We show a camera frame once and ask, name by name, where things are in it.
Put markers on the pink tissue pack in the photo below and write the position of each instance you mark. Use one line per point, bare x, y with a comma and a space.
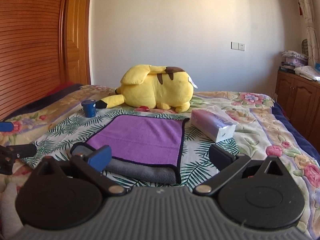
214, 123

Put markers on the floral curtain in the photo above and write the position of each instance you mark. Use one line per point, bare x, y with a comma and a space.
310, 24

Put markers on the wooden side cabinet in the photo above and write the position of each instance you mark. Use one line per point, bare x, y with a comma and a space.
299, 99

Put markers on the palm leaf print cloth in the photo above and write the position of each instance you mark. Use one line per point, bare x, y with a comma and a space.
195, 152

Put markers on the floral bed blanket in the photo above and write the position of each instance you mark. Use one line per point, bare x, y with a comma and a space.
261, 130

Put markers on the yellow Pikachu plush toy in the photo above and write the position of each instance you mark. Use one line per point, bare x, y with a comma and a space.
150, 86

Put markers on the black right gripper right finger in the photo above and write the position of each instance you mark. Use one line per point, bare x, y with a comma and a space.
228, 165

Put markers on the wooden slatted headboard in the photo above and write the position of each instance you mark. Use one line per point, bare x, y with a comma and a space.
31, 51

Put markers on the stack of folded linens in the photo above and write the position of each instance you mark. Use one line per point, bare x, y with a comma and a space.
290, 60

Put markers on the white folded cloth on cabinet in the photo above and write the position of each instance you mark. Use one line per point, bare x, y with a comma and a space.
308, 72

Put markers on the white wall socket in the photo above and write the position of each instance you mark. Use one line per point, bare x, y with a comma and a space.
238, 46

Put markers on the purple and grey towel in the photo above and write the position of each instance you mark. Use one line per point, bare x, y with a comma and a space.
143, 148

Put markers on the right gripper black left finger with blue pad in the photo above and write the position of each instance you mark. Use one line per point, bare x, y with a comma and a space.
89, 164

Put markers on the blue cylindrical container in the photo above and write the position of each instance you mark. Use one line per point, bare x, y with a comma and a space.
89, 108

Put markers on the wooden door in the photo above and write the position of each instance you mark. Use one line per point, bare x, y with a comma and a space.
76, 41

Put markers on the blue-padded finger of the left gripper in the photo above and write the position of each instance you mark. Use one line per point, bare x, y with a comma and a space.
6, 126

